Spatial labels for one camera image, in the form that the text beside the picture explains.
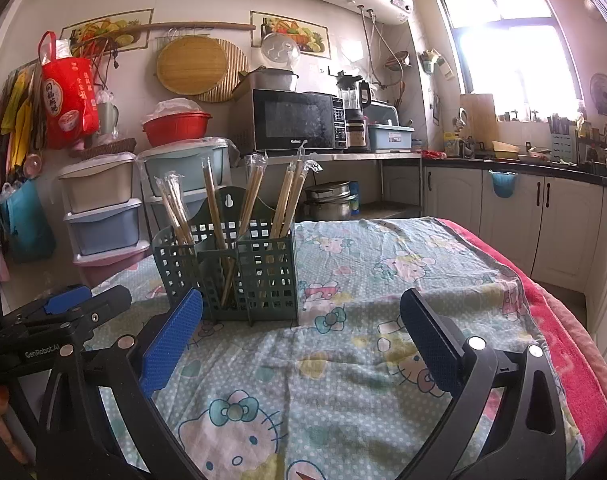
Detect stacked steel pots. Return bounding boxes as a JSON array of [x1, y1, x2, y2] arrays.
[[304, 181, 360, 221]]

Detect wooden cutting board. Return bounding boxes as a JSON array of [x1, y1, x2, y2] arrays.
[[458, 92, 498, 146]]

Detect yellow hanging cloths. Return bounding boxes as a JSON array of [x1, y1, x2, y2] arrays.
[[0, 67, 46, 171]]

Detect red plastic basin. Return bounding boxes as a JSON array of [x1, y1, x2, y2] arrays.
[[142, 112, 213, 147]]

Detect black blender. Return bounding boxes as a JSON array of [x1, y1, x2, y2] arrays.
[[336, 72, 371, 153]]

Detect long wooden rolling pole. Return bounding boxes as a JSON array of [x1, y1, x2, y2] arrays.
[[73, 21, 256, 48]]

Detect pale green cup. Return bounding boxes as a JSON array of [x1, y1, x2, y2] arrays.
[[97, 102, 119, 133]]

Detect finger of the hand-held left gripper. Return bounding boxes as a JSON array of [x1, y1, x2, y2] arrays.
[[3, 285, 92, 330], [26, 285, 134, 343]]

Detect pink blanket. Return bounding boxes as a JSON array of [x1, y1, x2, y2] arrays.
[[436, 217, 607, 461]]

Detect wicker basket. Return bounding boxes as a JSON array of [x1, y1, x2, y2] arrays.
[[73, 137, 136, 159]]

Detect black microwave oven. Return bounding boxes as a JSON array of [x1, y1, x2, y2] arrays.
[[233, 88, 347, 153]]

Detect metal kitchen shelf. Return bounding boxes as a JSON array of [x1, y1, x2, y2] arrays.
[[263, 150, 424, 223]]

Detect blue hanging bag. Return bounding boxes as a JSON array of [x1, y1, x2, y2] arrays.
[[0, 177, 56, 263]]

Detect round wall vent fan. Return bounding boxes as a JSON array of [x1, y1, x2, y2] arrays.
[[590, 72, 607, 116]]

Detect blue plastic hanging bin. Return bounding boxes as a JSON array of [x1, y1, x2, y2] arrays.
[[488, 170, 518, 200]]

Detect fruit wall poster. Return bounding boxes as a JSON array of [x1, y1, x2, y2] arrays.
[[250, 10, 329, 58], [60, 8, 155, 53]]

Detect white kitchen counter cabinets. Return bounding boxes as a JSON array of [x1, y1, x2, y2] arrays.
[[421, 150, 607, 341]]

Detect green plastic utensil holder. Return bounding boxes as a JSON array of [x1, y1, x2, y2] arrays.
[[152, 186, 300, 325]]

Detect bunch of bamboo chopsticks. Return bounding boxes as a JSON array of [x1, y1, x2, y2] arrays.
[[153, 152, 320, 308]]

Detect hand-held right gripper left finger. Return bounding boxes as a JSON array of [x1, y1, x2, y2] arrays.
[[36, 287, 206, 480]]

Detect red shopping bag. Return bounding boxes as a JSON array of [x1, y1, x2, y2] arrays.
[[37, 31, 100, 150]]

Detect kitchen window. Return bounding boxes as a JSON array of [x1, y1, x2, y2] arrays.
[[431, 0, 584, 121]]

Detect round bamboo board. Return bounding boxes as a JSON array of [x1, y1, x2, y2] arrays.
[[156, 36, 227, 95]]

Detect beige-topped plastic drawer tower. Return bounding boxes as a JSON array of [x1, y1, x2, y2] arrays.
[[57, 152, 151, 286]]

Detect printed cartoon bedsheet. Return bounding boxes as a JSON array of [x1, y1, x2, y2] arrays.
[[80, 217, 584, 480]]

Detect round ribbed bamboo mat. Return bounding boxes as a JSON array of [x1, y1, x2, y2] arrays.
[[193, 37, 249, 105]]

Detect white plastic bags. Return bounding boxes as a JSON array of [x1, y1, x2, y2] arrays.
[[156, 99, 204, 117]]

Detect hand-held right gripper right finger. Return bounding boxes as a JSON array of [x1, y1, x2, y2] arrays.
[[398, 287, 569, 480]]

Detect white round plastic cover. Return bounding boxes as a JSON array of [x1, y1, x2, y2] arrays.
[[260, 31, 301, 71]]

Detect blue plastic dish box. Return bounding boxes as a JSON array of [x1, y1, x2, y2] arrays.
[[366, 122, 415, 153]]

